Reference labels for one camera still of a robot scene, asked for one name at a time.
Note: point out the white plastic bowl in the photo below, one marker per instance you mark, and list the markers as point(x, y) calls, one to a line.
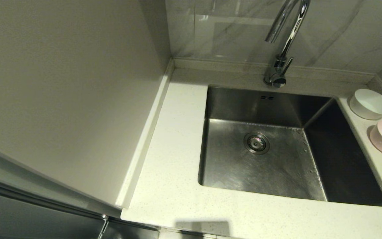
point(371, 104)

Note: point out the chrome gooseneck faucet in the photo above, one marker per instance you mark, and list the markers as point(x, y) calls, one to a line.
point(277, 78)

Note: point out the stainless steel sink basin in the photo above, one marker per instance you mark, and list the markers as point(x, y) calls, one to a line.
point(230, 166)

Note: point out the dark steel appliance door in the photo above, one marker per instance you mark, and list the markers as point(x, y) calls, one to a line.
point(28, 219)

